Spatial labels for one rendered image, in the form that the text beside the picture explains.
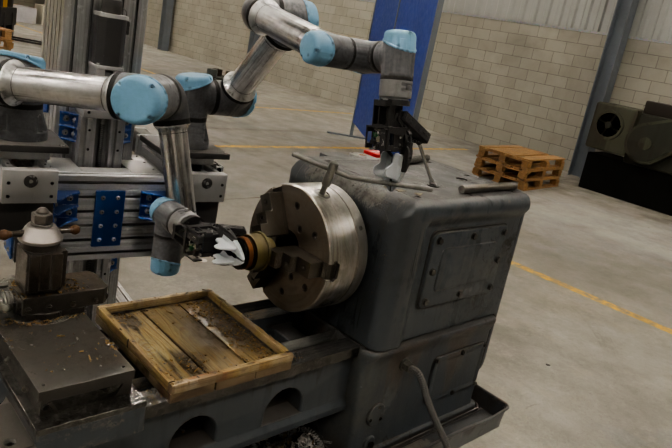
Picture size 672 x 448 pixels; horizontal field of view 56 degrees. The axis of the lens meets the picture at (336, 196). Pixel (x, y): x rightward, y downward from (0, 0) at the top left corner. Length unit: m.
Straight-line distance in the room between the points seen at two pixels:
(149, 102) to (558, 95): 10.94
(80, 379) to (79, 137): 1.05
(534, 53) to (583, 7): 1.12
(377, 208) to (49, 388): 0.81
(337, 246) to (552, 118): 10.86
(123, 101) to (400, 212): 0.70
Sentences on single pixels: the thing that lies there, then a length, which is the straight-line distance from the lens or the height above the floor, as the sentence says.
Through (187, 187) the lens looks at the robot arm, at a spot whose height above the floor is 1.13.
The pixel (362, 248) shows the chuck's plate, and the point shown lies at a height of 1.13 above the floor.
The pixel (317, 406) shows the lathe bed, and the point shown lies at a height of 0.71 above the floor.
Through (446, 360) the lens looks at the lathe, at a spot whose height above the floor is 0.77.
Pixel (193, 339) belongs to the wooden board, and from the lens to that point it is 1.49.
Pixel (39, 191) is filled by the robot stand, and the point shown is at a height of 1.06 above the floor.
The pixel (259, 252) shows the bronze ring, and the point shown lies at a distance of 1.45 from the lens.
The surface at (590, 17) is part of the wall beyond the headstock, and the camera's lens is 12.21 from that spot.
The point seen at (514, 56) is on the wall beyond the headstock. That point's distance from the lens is 12.68.
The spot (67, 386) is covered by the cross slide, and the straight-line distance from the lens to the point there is 1.17.
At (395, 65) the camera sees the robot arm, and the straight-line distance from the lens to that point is 1.44.
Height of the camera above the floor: 1.60
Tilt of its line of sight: 14 degrees down
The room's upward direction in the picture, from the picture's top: 11 degrees clockwise
